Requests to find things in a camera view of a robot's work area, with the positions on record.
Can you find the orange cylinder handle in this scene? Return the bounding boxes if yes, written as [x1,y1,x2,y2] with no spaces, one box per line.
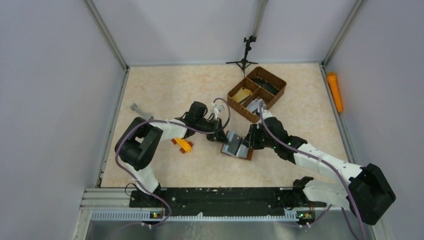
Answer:
[326,72,344,113]

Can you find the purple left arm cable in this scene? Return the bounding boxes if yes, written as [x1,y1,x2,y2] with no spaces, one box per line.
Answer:
[114,96,232,228]

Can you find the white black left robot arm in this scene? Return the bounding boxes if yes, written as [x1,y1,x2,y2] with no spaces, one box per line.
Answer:
[114,98,230,207]

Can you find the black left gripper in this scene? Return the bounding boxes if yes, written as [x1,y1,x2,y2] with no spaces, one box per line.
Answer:
[195,116,230,145]

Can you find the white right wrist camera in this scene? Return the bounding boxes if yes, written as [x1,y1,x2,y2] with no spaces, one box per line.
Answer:
[259,107,274,121]

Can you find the brown wicker divided basket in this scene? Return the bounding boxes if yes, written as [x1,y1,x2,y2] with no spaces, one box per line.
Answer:
[227,66,287,123]

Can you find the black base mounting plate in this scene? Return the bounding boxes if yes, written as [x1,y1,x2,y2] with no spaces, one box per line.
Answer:
[129,187,326,217]

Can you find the grey VIP credit card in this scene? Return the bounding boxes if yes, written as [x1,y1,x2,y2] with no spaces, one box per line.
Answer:
[227,132,243,156]

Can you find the gold cards in basket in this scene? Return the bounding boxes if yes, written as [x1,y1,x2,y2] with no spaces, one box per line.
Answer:
[231,87,252,104]

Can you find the silver cards in basket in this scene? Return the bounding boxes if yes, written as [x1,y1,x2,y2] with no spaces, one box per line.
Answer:
[245,98,267,116]

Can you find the grey plastic dumbbell piece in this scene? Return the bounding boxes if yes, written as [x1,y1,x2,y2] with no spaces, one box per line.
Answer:
[130,103,154,120]

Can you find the black mini tripod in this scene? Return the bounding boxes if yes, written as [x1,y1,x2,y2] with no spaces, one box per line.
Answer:
[226,35,258,77]

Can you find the yellow toy car block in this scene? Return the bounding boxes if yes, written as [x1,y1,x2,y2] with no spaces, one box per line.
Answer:
[171,138,194,154]

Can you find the black cards in basket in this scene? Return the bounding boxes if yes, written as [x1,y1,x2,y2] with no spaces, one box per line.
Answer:
[252,78,279,95]

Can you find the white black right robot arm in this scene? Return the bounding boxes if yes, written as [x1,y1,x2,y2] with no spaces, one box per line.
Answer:
[243,116,397,226]

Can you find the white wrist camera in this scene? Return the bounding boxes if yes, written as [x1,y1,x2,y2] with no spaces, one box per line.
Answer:
[211,102,225,120]
[259,107,274,121]

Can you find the brown leather card holder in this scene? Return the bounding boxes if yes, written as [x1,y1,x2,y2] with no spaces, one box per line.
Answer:
[220,131,254,161]

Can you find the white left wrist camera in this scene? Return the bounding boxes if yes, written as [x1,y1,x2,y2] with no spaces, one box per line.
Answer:
[211,102,225,120]

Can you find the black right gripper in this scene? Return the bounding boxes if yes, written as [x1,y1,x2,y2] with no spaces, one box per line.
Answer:
[242,123,278,150]

